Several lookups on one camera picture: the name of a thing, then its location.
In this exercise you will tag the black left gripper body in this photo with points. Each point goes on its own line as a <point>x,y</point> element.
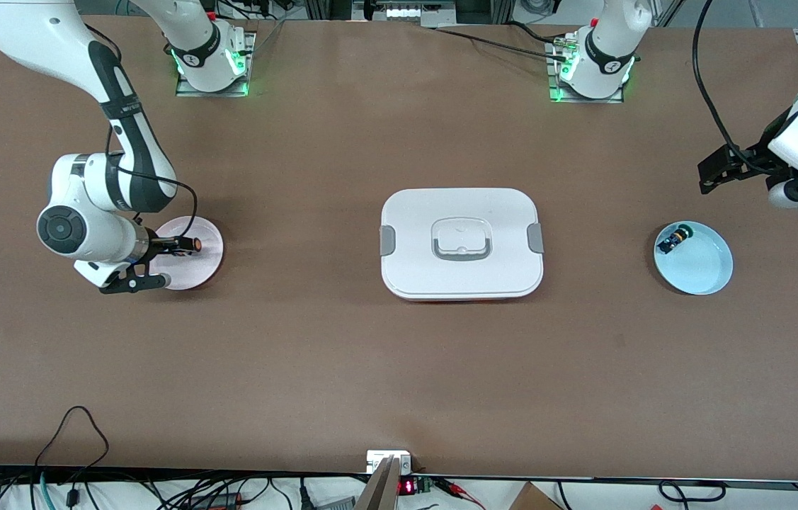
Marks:
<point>755,158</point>

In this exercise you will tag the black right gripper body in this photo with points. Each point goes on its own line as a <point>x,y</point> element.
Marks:
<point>156,245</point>

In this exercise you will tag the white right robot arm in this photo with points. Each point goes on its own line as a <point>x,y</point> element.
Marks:
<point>30,35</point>

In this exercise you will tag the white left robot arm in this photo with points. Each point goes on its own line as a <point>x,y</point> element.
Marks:
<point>607,42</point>

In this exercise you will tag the white lidded box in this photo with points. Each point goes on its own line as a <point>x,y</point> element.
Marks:
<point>462,212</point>

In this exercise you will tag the small white socket box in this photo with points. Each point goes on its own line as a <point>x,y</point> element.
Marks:
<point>374,460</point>

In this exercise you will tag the pink round plate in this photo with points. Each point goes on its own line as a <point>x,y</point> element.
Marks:
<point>200,269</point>

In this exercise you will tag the light blue round plate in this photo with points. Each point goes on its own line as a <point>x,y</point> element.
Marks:
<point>699,269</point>

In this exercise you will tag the white light bar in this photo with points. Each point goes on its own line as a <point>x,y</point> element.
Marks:
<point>416,12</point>

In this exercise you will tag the red LED display board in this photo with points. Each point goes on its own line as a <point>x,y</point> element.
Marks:
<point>409,486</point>

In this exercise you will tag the red clip lead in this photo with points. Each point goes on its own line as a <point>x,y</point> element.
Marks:
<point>459,490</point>

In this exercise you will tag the brown cardboard piece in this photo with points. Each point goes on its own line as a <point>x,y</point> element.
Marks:
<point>533,498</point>

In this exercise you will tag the blue push button switch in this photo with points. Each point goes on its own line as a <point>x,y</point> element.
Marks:
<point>675,239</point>

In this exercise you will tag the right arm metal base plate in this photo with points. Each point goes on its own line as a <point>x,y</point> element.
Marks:
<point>246,71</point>

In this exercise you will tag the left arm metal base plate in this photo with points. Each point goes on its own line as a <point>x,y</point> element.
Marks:
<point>554,78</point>

